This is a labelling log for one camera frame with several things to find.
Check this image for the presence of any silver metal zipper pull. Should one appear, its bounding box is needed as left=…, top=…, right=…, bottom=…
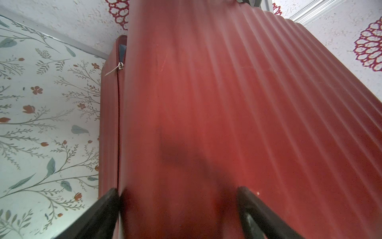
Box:
left=104, top=62, right=124, bottom=77

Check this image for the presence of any floral patterned table mat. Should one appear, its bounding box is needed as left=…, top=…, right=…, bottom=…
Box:
left=1, top=18, right=104, bottom=239

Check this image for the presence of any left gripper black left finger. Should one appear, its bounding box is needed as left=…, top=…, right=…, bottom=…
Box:
left=56, top=188, right=120, bottom=239

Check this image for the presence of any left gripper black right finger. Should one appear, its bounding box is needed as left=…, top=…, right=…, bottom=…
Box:
left=236, top=186, right=303, bottom=239

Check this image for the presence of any red hard-shell suitcase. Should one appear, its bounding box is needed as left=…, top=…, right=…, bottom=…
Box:
left=98, top=1, right=382, bottom=239

